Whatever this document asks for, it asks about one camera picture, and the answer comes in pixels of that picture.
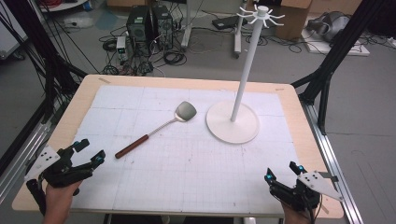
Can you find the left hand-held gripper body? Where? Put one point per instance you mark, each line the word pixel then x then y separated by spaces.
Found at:
pixel 62 174

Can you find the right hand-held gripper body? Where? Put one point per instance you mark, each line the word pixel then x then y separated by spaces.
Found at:
pixel 306 199

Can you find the white hook stand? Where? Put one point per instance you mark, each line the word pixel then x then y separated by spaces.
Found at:
pixel 246 77

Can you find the person's right hand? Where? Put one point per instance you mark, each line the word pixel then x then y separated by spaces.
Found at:
pixel 295 216

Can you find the person's left hand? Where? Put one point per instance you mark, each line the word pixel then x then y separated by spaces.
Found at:
pixel 59 202

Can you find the white grid mat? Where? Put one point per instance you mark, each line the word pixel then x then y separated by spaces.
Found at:
pixel 186 174

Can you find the small grey device box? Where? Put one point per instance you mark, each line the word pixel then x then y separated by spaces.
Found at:
pixel 121 46

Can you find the white flat board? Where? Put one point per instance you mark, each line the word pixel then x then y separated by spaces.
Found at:
pixel 342 48

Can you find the black computer tower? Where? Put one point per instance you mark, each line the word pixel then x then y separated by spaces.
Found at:
pixel 162 28
pixel 137 28

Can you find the white stand leg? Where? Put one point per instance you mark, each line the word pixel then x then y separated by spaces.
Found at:
pixel 186 31
pixel 238 40

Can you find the grey bag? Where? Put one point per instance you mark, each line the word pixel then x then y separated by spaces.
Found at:
pixel 330 26

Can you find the large cardboard box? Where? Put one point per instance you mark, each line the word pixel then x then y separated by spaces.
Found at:
pixel 292 21

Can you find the black flat device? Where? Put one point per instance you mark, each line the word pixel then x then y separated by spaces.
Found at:
pixel 229 22

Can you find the aluminium right rail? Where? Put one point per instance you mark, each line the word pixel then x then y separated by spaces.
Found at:
pixel 330 149

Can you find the aluminium rail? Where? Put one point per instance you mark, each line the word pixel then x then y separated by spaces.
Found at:
pixel 21 155
pixel 330 149

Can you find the aluminium left rail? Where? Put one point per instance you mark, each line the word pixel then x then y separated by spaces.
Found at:
pixel 21 155

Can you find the black left frame strut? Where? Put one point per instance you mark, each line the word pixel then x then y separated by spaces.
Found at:
pixel 40 40

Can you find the black frame strut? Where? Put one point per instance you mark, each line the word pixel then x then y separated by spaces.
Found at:
pixel 40 40
pixel 344 43

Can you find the black right frame strut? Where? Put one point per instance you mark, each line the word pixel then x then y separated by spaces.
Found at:
pixel 344 43

